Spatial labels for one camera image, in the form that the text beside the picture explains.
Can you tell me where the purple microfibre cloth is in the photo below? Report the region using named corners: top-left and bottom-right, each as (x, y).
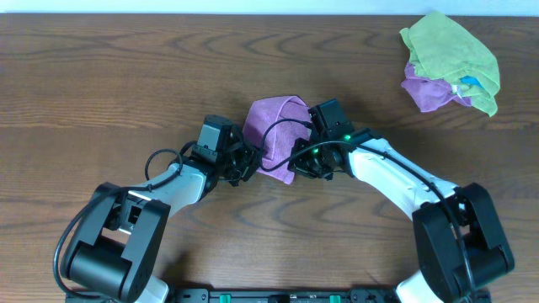
top-left (243, 95), bottom-right (311, 168)

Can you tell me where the green microfibre cloth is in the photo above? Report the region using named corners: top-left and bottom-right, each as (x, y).
top-left (400, 12), bottom-right (500, 117)

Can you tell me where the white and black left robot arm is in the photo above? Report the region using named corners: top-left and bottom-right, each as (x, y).
top-left (53, 125), bottom-right (259, 302)

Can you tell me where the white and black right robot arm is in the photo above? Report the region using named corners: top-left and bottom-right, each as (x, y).
top-left (289, 129), bottom-right (515, 302)

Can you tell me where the blue cloth in pile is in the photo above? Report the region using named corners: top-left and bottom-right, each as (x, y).
top-left (460, 76), bottom-right (483, 88)

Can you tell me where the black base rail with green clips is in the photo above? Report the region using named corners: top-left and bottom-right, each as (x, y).
top-left (65, 287), bottom-right (492, 303)

